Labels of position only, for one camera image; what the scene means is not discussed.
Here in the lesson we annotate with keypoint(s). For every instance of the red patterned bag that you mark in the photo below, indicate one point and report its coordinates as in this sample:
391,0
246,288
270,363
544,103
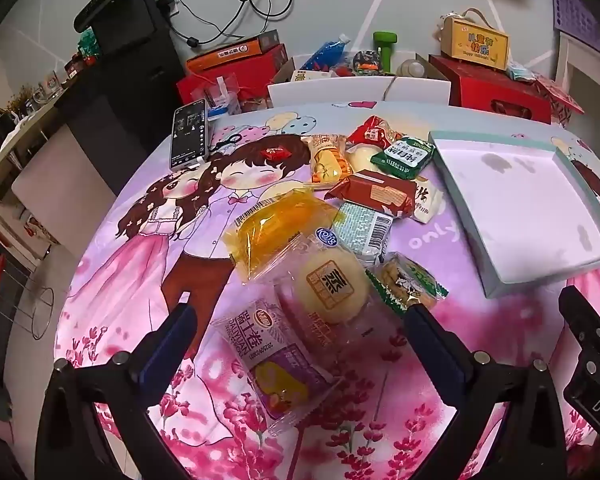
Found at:
562,100

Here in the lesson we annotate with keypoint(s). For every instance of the orange flat box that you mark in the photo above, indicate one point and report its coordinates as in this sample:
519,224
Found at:
230,52

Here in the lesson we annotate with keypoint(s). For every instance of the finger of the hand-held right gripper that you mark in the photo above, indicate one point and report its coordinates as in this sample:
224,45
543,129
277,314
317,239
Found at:
585,322

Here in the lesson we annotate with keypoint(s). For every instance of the small black scissors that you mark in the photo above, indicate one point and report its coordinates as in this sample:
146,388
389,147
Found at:
228,141

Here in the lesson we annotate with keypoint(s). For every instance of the pale yellow bun packet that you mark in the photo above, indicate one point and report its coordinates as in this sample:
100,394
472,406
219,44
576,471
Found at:
360,157

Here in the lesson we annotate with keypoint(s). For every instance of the black power adapter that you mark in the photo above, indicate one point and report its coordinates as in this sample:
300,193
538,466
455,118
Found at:
169,6

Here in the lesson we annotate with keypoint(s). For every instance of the clear plastic box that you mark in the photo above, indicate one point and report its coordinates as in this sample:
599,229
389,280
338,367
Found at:
220,95

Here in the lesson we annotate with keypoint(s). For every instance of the teal shallow box tray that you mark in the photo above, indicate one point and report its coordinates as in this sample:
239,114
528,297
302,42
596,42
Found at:
520,210

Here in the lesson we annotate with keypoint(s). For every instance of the yellow swiss roll packet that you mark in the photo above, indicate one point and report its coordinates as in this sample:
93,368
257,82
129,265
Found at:
327,160

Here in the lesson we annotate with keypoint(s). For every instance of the blue bead bag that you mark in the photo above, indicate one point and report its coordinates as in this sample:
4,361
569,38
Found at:
325,52

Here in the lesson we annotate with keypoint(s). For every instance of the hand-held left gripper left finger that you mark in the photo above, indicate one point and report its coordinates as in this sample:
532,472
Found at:
172,340

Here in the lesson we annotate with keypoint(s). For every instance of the bag of colourful toys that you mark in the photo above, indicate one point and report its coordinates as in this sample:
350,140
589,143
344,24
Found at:
367,62

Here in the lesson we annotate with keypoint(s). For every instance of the green snack packet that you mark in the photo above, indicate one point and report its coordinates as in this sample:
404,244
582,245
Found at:
402,157

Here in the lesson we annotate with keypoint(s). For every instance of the printed cartoon blanket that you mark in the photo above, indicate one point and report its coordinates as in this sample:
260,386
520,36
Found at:
145,240

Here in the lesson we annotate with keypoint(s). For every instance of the small red candy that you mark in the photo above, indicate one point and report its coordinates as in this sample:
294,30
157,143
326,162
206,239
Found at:
275,153

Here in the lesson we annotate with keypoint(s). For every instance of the purple swiss roll packet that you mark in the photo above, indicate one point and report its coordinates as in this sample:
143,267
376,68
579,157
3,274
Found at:
275,360

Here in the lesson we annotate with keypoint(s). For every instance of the purple wall chart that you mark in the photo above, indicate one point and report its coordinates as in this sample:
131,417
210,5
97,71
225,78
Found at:
580,12

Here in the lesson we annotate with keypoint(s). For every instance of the red snack packet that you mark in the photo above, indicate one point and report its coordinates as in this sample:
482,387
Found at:
372,132

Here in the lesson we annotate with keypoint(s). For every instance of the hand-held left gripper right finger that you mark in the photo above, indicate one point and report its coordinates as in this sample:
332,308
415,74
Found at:
430,342

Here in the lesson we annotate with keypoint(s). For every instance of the black speaker bar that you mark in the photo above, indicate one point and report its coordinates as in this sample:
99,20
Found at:
97,7

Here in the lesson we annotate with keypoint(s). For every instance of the yellow translucent cake packet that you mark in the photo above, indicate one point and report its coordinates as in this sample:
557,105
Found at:
280,225

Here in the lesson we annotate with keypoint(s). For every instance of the black cabinet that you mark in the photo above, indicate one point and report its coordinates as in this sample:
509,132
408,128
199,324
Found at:
135,85

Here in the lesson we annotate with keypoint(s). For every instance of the white snack packet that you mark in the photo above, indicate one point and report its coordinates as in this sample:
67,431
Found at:
427,202

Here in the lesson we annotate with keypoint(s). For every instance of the clear steamed cake packet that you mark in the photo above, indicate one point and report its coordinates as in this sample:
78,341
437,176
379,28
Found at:
330,290

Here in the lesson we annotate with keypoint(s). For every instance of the red brown wafer packet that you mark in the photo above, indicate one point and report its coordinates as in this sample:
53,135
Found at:
375,192

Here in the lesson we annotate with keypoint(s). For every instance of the green edged cookie packet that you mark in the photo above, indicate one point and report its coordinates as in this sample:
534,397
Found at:
405,282

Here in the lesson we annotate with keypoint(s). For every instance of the green dumbbell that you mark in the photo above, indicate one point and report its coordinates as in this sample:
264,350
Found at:
384,50

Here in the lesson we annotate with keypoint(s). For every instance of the teal white barcode packet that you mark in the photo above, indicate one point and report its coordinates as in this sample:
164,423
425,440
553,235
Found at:
362,230

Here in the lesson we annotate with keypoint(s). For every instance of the white cardboard box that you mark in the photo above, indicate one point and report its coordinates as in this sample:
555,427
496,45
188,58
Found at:
330,92

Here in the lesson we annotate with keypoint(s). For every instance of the smartphone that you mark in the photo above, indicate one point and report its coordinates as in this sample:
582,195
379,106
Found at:
190,135

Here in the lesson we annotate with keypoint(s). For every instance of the red gift box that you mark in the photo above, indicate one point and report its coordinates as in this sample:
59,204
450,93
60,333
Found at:
485,92

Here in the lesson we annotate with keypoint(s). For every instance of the light blue packet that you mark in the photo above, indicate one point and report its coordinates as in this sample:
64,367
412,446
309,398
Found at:
521,72

